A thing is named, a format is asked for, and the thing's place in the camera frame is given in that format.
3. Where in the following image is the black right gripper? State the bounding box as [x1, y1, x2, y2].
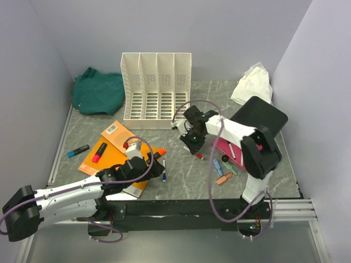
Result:
[180, 128, 207, 155]

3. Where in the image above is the red cap whiteboard marker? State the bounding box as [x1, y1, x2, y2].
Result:
[183, 146, 204, 160]

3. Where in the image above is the blue cap whiteboard marker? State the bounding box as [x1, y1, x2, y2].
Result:
[162, 158, 167, 182]

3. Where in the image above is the pink cap highlighter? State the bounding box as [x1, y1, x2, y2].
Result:
[92, 142, 107, 163]

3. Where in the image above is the blue cap highlighter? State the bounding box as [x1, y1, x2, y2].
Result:
[66, 145, 90, 158]

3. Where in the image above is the black drawer organizer box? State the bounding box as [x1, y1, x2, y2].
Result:
[230, 96, 288, 137]

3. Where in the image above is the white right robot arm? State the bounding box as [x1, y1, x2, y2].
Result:
[171, 98, 288, 219]

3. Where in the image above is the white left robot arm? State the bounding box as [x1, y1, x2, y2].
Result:
[1, 157, 165, 242]

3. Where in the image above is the orange notebook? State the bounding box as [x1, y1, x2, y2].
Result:
[78, 137, 148, 198]

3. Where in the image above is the orange cap highlighter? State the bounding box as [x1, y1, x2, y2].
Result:
[154, 148, 167, 159]

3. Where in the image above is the blue clip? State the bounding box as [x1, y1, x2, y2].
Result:
[212, 159, 224, 176]

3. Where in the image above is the small orange booklet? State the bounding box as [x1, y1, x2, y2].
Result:
[101, 121, 135, 153]

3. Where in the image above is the green clip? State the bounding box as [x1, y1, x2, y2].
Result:
[222, 162, 237, 175]

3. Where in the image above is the orange clip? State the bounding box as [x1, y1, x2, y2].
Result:
[216, 173, 233, 186]

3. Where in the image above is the white file organizer rack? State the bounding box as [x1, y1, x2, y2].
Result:
[121, 53, 192, 130]

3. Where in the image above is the white crumpled paper bag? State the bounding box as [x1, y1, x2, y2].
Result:
[230, 62, 273, 105]

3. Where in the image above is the green cloth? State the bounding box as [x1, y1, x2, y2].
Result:
[71, 67, 125, 116]

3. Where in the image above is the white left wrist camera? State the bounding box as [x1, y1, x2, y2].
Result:
[123, 141, 143, 159]

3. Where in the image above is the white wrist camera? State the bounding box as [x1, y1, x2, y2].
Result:
[171, 119, 188, 136]
[123, 141, 143, 159]

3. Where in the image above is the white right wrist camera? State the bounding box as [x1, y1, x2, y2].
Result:
[171, 119, 188, 136]

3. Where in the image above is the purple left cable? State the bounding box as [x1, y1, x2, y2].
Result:
[0, 136, 154, 244]

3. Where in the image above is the purple cable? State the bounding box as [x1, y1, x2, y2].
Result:
[172, 100, 275, 239]
[0, 136, 154, 244]

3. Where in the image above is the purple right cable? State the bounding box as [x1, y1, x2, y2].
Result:
[172, 100, 275, 239]

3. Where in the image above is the black base frame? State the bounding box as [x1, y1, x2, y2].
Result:
[86, 197, 271, 232]

